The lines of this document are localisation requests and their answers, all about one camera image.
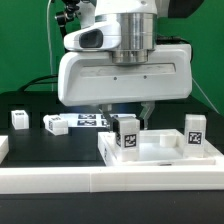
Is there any white U-shaped obstacle fence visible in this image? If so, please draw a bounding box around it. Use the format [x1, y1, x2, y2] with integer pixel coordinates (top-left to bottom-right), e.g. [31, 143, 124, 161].
[0, 133, 224, 195]

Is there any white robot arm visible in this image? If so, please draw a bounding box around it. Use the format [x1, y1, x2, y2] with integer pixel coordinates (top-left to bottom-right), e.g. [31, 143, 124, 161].
[58, 0, 204, 130]

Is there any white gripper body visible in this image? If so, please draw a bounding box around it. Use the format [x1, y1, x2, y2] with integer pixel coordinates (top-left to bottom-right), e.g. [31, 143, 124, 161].
[58, 24, 192, 106]

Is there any grey thin cable left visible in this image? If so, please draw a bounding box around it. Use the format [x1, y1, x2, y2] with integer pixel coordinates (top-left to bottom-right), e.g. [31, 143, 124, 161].
[45, 0, 56, 92]

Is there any white square table top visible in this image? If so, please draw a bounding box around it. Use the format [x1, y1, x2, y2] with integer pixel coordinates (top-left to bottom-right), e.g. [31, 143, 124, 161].
[98, 129, 224, 166]

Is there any grey thin cable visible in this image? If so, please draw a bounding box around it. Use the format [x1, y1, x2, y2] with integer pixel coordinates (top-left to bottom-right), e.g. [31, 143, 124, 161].
[45, 0, 56, 92]
[191, 78, 221, 116]

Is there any white sheet with tag markers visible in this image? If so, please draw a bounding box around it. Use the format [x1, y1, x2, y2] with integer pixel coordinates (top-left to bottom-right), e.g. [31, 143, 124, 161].
[60, 113, 138, 127]

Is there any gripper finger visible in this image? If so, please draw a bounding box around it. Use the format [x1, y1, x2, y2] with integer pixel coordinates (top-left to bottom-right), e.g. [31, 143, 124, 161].
[99, 104, 117, 132]
[139, 101, 155, 130]

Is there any black cable bundle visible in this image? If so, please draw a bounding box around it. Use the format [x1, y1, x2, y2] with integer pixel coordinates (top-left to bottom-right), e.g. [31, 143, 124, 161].
[17, 73, 61, 93]

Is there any grey thin cable right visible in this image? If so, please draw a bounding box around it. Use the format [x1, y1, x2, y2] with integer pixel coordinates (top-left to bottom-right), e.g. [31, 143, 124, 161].
[191, 78, 221, 116]

